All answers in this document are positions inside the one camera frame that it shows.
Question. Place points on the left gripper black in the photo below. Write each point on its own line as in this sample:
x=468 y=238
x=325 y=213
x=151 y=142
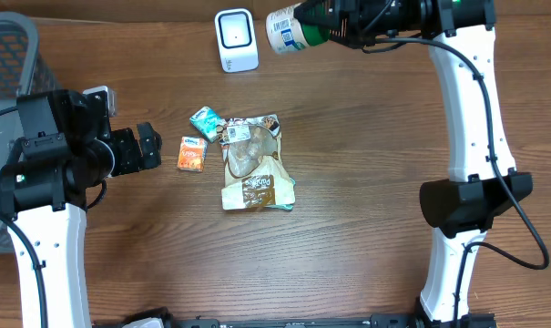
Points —
x=136 y=148

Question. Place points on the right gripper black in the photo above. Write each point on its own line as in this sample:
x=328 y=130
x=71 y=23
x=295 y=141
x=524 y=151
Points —
x=354 y=32

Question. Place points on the orange tissue pack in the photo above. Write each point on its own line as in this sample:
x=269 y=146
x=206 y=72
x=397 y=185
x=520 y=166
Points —
x=192 y=154

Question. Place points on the green lid jar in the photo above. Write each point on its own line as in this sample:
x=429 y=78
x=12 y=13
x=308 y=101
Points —
x=287 y=34

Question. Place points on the teal tissue pack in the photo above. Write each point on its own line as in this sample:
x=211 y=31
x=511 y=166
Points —
x=206 y=121

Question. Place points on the clear plastic snack bag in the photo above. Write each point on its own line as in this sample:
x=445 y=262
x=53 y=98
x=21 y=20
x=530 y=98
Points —
x=251 y=152

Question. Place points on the teal wet wipes pack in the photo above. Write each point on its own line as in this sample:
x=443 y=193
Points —
x=284 y=194

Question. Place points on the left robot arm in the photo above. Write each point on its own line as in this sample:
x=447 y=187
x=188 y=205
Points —
x=68 y=147

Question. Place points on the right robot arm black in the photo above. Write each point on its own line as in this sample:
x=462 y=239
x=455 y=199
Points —
x=483 y=181

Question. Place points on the white barcode scanner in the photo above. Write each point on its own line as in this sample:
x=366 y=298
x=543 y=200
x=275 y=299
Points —
x=237 y=43

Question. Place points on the grey plastic mesh basket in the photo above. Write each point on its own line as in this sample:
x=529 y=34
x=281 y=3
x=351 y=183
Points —
x=22 y=71

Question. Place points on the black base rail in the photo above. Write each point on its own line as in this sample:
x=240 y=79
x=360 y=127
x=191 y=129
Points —
x=160 y=317

